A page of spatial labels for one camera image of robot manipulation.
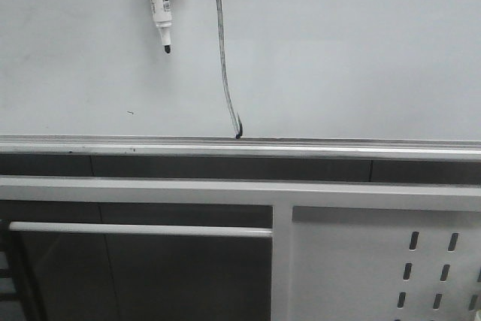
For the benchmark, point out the white perforated metal panel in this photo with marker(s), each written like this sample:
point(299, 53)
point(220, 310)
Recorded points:
point(372, 264)

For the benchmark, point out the white horizontal metal rod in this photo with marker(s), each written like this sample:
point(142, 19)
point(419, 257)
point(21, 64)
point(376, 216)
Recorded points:
point(129, 229)

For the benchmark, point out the white metal stand frame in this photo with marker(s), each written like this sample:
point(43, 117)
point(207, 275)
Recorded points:
point(281, 197)

